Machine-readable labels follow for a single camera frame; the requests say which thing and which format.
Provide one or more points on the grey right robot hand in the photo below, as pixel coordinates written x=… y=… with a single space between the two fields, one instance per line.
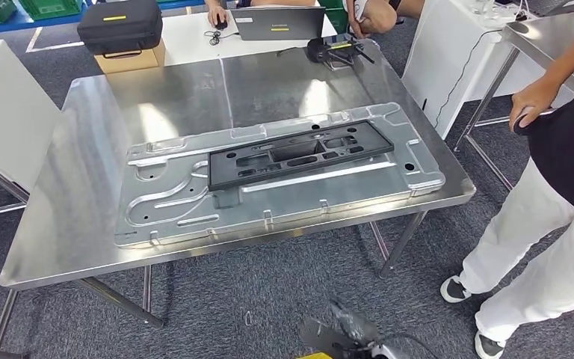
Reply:
x=356 y=327

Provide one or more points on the person's hand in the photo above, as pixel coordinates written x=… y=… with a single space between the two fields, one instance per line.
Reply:
x=371 y=17
x=216 y=14
x=534 y=99

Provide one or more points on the black handheld controller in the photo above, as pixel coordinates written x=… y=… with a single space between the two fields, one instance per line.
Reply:
x=519 y=128

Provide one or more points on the black plastic plate frame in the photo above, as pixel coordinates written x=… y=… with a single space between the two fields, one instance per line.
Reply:
x=222 y=173

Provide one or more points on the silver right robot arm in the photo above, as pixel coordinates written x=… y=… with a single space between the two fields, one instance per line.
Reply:
x=388 y=353

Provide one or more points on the stainless steel workbench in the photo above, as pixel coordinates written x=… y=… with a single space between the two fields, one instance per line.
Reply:
x=94 y=198

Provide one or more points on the black computer mouse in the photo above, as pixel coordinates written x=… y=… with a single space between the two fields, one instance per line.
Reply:
x=222 y=26

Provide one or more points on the white desk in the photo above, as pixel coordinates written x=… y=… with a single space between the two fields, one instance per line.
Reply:
x=193 y=39

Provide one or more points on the person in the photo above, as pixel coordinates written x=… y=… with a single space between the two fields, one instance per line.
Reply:
x=408 y=7
x=564 y=148

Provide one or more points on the yellow floor tape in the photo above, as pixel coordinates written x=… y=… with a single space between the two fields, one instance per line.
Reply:
x=314 y=356

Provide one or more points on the black headset device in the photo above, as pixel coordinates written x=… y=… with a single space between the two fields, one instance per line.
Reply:
x=326 y=49

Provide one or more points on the grey laptop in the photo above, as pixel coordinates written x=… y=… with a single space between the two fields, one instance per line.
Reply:
x=277 y=22

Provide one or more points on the white cabinet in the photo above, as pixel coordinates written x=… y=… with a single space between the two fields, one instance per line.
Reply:
x=440 y=59

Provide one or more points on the black case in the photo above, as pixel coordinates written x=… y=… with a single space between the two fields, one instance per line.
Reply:
x=118 y=25

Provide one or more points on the cardboard box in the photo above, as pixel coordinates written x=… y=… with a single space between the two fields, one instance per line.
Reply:
x=128 y=62

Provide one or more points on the small white floor scrap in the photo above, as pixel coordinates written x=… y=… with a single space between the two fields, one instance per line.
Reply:
x=248 y=318

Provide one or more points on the white floor tape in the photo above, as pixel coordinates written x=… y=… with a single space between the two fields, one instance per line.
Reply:
x=52 y=47

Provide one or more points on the stamped grey metal panel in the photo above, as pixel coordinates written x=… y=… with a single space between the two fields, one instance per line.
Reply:
x=178 y=198

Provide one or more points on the white table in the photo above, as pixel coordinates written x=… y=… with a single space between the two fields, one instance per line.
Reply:
x=9 y=109

